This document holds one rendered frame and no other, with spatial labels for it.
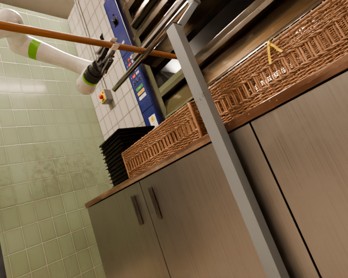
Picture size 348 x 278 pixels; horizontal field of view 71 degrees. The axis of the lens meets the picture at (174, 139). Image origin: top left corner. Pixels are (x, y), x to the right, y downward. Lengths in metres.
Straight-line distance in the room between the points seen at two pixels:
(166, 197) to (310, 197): 0.54
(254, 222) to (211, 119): 0.31
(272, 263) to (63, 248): 1.62
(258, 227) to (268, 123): 0.28
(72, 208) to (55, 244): 0.27
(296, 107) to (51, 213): 1.82
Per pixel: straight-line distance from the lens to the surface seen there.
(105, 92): 2.27
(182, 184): 0.94
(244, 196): 0.72
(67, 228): 2.13
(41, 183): 2.14
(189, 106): 0.93
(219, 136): 0.73
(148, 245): 1.21
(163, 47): 1.76
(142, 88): 1.90
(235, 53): 1.44
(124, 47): 1.31
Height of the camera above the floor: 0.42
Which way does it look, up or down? 13 degrees up
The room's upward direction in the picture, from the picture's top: 21 degrees counter-clockwise
